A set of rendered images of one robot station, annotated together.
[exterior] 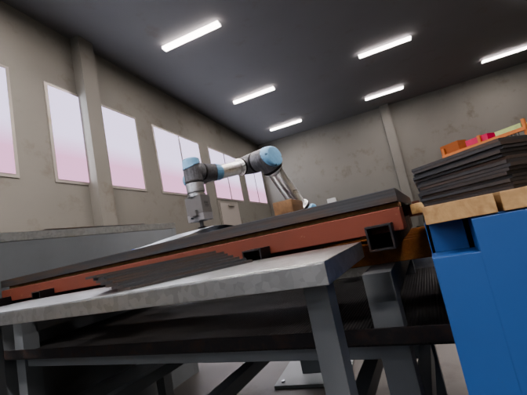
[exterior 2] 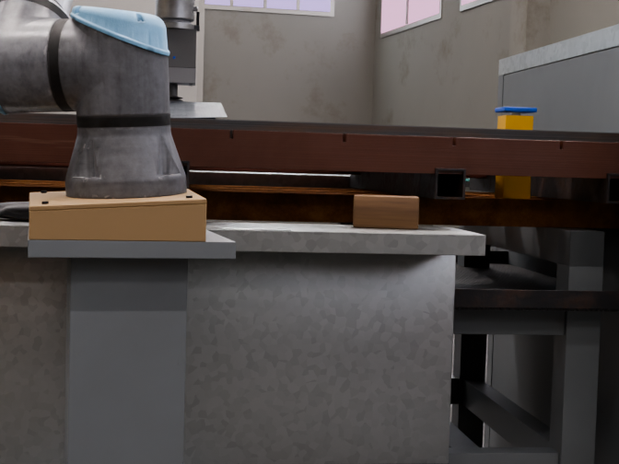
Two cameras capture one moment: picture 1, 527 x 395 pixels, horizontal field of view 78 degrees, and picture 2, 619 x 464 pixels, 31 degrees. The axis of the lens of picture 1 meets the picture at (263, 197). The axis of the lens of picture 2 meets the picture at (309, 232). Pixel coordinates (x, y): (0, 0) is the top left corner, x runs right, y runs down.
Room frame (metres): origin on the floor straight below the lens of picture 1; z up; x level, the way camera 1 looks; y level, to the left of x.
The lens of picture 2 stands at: (3.30, -0.69, 0.78)
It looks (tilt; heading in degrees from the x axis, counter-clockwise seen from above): 3 degrees down; 147
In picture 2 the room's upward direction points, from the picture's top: 2 degrees clockwise
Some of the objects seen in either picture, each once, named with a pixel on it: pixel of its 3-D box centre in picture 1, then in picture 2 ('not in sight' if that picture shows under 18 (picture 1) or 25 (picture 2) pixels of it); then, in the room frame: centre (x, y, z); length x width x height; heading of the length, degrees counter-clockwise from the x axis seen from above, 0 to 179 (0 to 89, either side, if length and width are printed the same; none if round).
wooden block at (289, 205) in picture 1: (289, 209); not in sight; (1.00, -0.07, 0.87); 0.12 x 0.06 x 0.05; 159
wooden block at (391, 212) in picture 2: not in sight; (385, 212); (1.91, 0.36, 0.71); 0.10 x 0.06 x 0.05; 53
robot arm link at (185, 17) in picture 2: (194, 189); (176, 12); (1.34, 0.28, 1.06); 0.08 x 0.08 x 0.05
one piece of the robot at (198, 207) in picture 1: (196, 207); (175, 54); (1.33, 0.28, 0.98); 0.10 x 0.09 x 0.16; 154
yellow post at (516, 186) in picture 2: not in sight; (513, 168); (1.81, 0.73, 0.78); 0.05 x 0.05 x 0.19; 64
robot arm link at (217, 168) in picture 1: (208, 172); not in sight; (1.43, 0.22, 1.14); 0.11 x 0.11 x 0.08; 48
